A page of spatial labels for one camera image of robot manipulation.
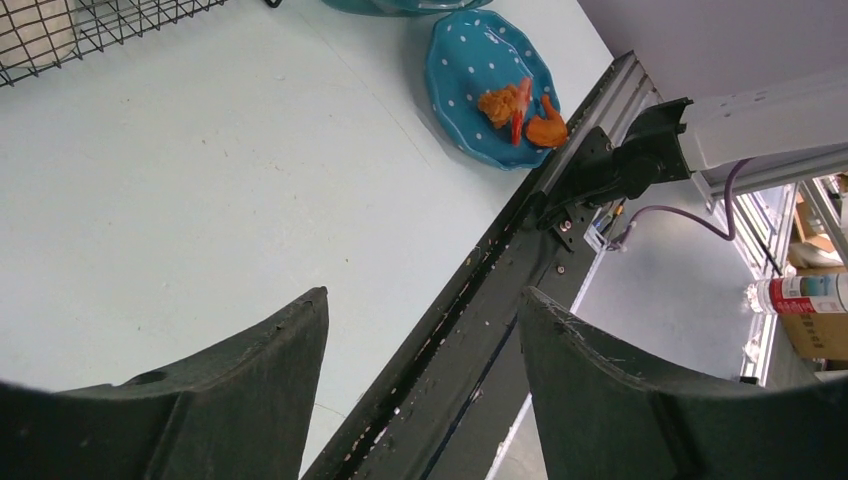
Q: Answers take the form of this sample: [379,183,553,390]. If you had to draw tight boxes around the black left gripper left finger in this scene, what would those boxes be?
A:
[1,287,329,479]

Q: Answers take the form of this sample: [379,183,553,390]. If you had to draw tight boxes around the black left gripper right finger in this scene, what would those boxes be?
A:
[517,287,847,479]

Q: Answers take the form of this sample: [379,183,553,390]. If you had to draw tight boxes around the blue dotted plate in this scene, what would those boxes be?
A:
[424,9,560,170]

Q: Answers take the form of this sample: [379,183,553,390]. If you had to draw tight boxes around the spice jar black lid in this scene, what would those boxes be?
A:
[1,0,78,69]

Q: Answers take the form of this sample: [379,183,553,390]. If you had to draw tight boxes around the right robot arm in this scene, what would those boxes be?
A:
[537,68,847,230]

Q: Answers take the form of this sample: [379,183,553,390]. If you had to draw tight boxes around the cardboard box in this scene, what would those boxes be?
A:
[779,313,847,361]

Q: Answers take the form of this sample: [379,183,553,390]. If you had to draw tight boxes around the plastic bottle red label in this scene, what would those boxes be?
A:
[745,273,847,314]

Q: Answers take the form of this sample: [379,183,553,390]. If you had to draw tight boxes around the food scraps on blue plate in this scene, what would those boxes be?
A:
[477,77,569,149]

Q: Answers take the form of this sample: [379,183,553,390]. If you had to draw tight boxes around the teal plastic basin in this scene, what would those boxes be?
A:
[324,0,492,17]

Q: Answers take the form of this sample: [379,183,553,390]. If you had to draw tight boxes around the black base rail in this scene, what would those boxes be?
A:
[306,53,653,479]

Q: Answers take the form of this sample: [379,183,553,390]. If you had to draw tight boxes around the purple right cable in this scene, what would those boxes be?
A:
[606,157,753,253]

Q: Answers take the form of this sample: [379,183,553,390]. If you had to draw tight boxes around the black wire basket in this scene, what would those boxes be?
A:
[1,0,221,87]

